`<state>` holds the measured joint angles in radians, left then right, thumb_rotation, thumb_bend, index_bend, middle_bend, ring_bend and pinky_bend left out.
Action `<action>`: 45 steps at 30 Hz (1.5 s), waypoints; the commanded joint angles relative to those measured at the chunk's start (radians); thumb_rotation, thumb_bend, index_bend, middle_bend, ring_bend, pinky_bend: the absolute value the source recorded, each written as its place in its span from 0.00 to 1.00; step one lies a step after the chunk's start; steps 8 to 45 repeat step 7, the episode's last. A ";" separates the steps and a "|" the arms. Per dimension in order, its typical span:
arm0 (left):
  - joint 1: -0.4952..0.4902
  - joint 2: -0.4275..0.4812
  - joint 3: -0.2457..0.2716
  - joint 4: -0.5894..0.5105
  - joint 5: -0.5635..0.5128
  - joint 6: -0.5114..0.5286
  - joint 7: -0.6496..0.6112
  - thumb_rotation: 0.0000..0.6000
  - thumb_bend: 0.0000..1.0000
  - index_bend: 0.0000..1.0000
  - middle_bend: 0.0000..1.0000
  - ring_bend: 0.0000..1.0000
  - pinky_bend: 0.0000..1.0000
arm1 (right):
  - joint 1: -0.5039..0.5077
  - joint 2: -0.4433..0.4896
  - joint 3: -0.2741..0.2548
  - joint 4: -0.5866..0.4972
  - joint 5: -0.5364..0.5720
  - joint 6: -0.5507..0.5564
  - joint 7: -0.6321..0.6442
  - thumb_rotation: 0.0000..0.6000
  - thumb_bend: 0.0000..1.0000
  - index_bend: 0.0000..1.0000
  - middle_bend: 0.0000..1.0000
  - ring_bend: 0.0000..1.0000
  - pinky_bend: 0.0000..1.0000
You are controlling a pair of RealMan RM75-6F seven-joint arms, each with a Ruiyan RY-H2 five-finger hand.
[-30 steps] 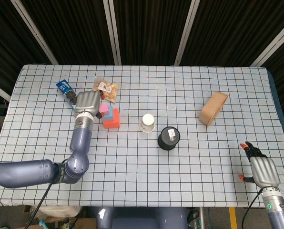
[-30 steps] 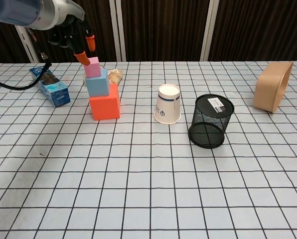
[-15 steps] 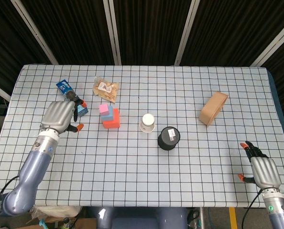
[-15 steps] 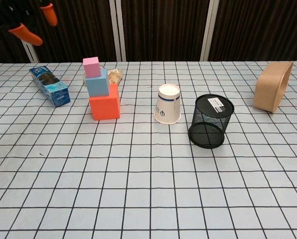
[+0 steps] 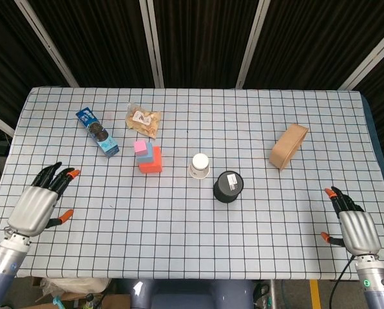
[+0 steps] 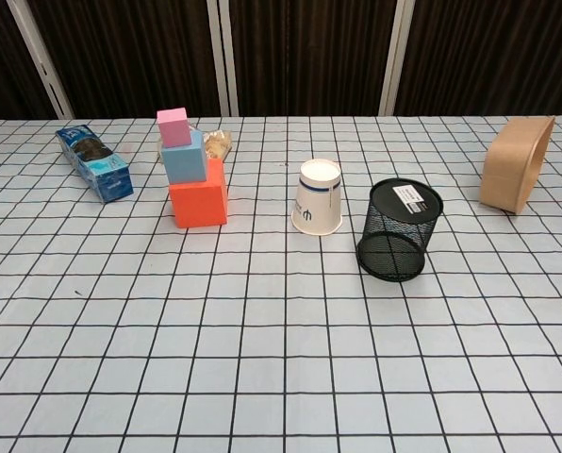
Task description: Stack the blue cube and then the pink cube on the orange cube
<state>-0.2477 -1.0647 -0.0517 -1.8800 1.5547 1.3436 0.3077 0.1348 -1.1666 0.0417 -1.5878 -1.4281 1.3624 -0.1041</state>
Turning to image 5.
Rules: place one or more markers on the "small teal plastic object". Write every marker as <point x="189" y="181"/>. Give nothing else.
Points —
<point x="58" y="303"/>

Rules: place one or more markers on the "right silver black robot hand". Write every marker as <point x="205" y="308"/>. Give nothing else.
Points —
<point x="359" y="230"/>

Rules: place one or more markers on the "white paper cup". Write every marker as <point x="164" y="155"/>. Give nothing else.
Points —
<point x="199" y="165"/>

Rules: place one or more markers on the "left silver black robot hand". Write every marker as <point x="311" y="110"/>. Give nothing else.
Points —
<point x="32" y="209"/>

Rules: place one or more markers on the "clear plastic bag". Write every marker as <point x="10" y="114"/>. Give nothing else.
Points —
<point x="76" y="284"/>

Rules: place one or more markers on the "metal table leg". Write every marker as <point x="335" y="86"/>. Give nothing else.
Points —
<point x="273" y="294"/>

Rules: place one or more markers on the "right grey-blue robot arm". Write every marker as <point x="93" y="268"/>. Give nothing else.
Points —
<point x="375" y="286"/>

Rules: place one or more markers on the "blue cookie box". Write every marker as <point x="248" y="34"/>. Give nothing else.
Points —
<point x="97" y="132"/>

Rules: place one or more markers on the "blue cube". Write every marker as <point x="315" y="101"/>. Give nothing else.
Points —
<point x="147" y="157"/>

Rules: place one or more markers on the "black mesh pen holder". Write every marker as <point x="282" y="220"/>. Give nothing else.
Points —
<point x="228" y="186"/>

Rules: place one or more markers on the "grey-blue robot torso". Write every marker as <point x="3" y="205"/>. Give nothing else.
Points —
<point x="192" y="294"/>

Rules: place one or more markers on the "clear snack bag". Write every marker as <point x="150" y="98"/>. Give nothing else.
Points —
<point x="143" y="120"/>

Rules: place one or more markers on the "light blue checked tablecloth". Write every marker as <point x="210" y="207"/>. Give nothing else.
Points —
<point x="243" y="225"/>

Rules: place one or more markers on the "small pink cube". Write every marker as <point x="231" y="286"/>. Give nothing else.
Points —
<point x="140" y="147"/>

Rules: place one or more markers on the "orange-red cube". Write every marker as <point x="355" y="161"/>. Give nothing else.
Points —
<point x="155" y="164"/>

